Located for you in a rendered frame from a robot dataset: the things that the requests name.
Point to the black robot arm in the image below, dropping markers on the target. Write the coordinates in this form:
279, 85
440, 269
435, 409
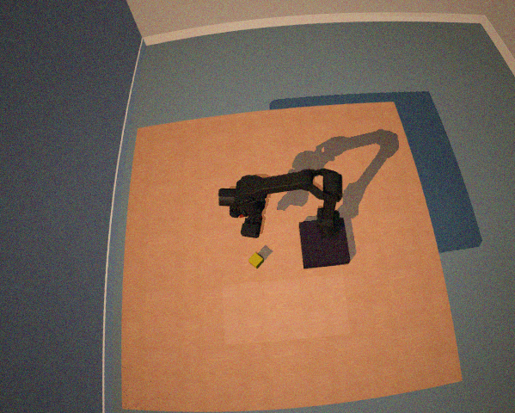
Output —
251, 190

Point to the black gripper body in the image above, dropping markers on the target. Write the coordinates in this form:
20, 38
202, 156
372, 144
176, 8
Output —
252, 228

